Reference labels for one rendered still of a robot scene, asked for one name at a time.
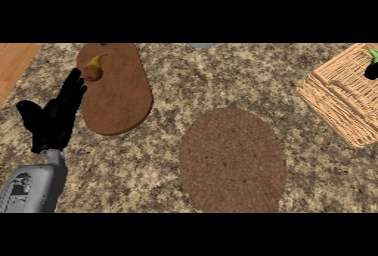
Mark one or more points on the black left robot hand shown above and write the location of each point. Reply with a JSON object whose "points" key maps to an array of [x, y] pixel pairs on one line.
{"points": [[57, 113]]}

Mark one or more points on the brown oval placemat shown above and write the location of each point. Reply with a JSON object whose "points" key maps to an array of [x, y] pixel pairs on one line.
{"points": [[232, 160]]}

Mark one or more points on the tan wicker basket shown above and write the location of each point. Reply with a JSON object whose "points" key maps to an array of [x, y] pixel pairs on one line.
{"points": [[345, 93]]}

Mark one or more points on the dark purple eggplant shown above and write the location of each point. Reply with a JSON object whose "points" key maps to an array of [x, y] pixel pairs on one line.
{"points": [[373, 68]]}

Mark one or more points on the brown wooden cutting board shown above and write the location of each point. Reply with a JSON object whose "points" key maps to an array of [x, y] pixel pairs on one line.
{"points": [[119, 96]]}

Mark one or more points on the yellow brown pear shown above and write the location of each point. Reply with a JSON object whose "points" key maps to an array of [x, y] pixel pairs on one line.
{"points": [[94, 70]]}

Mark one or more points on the grey object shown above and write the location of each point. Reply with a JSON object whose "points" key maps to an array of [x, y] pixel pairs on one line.
{"points": [[201, 45]]}

